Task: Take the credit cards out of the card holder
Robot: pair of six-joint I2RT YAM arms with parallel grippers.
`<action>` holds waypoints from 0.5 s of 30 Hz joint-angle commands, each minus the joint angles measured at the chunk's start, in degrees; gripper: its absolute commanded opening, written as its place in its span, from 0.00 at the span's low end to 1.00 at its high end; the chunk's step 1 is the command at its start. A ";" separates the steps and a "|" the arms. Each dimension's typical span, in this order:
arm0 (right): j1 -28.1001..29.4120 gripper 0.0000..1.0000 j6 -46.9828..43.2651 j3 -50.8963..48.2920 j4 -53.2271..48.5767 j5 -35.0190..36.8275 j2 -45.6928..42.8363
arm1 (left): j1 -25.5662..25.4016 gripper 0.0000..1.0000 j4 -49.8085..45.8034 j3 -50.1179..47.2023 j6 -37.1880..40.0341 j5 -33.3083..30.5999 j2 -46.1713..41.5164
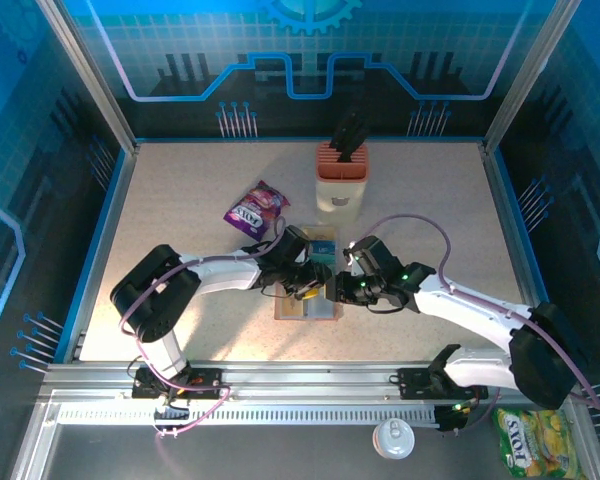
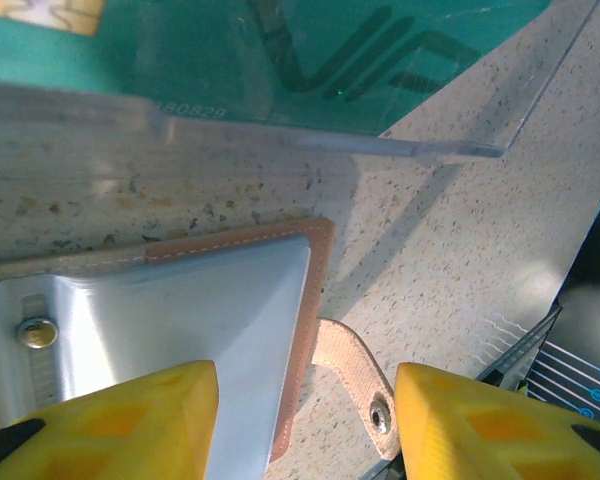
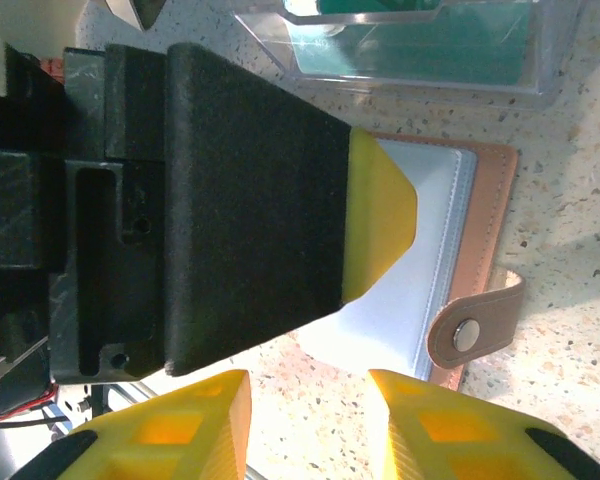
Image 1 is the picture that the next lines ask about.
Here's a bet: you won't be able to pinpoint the brown leather card holder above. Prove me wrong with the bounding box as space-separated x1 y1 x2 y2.
274 282 342 322

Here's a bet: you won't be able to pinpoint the purple candy bag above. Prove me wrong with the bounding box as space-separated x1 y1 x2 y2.
222 179 291 243

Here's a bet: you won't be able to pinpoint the cream knife block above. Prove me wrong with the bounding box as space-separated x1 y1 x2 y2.
314 141 371 227

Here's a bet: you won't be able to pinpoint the black controller box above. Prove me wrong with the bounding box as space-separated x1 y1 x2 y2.
434 402 474 435

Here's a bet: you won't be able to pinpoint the white tin can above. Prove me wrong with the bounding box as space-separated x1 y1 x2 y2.
371 418 417 461

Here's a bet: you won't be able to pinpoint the yellow green candy bag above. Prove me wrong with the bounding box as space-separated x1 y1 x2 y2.
493 407 582 480

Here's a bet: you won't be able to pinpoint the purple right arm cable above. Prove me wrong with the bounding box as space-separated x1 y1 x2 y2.
354 213 600 436

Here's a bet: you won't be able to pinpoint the aluminium front frame rail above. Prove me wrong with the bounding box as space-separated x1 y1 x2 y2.
38 360 581 401

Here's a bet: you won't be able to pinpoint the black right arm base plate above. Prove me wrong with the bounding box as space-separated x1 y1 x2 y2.
397 367 490 401

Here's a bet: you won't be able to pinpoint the slotted white cable duct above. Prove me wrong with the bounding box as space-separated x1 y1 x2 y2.
54 403 440 428

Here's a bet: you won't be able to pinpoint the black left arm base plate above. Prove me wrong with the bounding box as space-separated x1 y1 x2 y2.
131 367 230 401

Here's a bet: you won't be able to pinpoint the black handled knife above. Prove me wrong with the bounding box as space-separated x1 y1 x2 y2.
337 128 371 165
328 107 360 151
333 117 366 159

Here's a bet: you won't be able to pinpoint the aluminium side rail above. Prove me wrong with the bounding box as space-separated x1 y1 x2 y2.
481 142 552 364
69 142 141 364

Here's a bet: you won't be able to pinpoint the aluminium frame post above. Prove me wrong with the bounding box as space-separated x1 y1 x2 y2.
34 0 140 156
481 0 585 151

